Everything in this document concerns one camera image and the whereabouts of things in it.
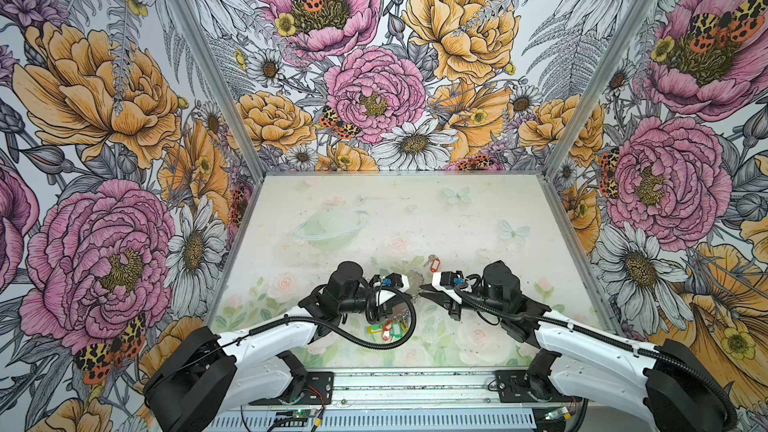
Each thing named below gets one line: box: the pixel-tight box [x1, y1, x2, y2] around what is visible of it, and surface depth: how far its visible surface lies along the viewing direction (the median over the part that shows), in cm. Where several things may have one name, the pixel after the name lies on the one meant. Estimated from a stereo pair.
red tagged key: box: [423, 254, 441, 273], surface depth 99 cm
